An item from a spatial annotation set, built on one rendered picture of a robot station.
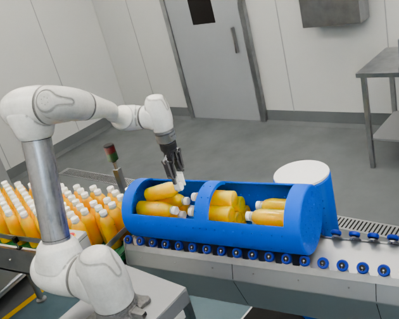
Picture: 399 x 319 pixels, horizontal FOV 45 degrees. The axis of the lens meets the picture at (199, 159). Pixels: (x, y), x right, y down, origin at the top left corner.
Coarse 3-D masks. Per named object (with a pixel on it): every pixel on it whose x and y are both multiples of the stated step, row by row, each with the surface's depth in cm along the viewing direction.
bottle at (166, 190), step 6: (156, 186) 227; (162, 186) 224; (168, 186) 221; (144, 192) 230; (150, 192) 228; (156, 192) 225; (162, 192) 223; (168, 192) 221; (174, 192) 221; (150, 198) 229; (156, 198) 227; (162, 198) 226
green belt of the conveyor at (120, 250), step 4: (0, 240) 286; (8, 244) 278; (12, 244) 277; (24, 244) 274; (28, 244) 272; (104, 244) 252; (32, 248) 267; (120, 248) 246; (116, 252) 243; (120, 252) 243; (124, 252) 245; (120, 256) 242; (124, 256) 244
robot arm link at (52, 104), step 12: (36, 96) 152; (48, 96) 149; (60, 96) 150; (72, 96) 153; (84, 96) 158; (36, 108) 155; (48, 108) 149; (60, 108) 150; (72, 108) 153; (84, 108) 157; (48, 120) 156; (60, 120) 157; (72, 120) 159
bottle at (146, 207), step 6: (138, 204) 228; (144, 204) 227; (150, 204) 225; (156, 204) 223; (162, 204) 222; (168, 204) 222; (138, 210) 228; (144, 210) 226; (150, 210) 224; (156, 210) 222; (162, 210) 221; (168, 210) 221
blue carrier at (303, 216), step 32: (128, 192) 228; (192, 192) 236; (256, 192) 217; (288, 192) 209; (128, 224) 227; (160, 224) 217; (192, 224) 207; (224, 224) 198; (288, 224) 184; (320, 224) 203
